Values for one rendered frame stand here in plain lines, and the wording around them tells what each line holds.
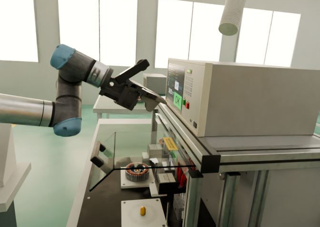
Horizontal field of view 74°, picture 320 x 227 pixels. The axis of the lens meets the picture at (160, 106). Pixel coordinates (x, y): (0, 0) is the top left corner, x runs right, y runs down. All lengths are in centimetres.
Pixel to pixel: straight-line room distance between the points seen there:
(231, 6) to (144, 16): 365
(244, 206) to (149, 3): 516
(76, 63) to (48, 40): 494
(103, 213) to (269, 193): 55
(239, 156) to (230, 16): 152
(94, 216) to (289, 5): 680
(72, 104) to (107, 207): 42
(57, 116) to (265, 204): 62
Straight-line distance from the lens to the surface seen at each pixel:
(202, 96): 57
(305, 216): 80
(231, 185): 60
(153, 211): 85
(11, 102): 65
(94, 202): 92
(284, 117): 73
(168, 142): 68
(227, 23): 190
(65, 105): 67
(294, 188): 72
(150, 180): 100
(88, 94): 551
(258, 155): 57
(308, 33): 749
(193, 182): 55
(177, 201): 83
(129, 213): 84
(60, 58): 65
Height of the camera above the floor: 133
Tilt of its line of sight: 14 degrees down
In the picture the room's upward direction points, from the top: 4 degrees clockwise
